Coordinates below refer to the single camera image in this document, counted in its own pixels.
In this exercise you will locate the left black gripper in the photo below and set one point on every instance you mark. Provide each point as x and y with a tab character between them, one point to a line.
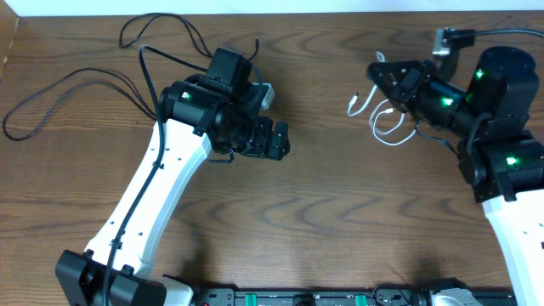
269	136

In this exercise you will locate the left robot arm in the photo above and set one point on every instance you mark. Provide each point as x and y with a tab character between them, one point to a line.
218	109

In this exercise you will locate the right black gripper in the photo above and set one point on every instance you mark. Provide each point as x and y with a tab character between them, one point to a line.
418	77

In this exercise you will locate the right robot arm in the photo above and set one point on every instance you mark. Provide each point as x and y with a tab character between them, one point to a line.
497	156

